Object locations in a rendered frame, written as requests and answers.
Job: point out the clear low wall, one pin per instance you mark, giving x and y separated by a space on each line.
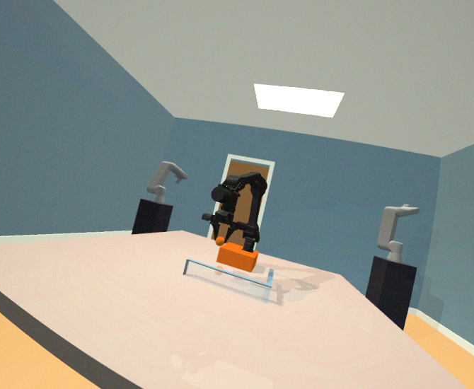
227 282

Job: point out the light blue l-shaped low wall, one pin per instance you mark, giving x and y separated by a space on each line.
269 277

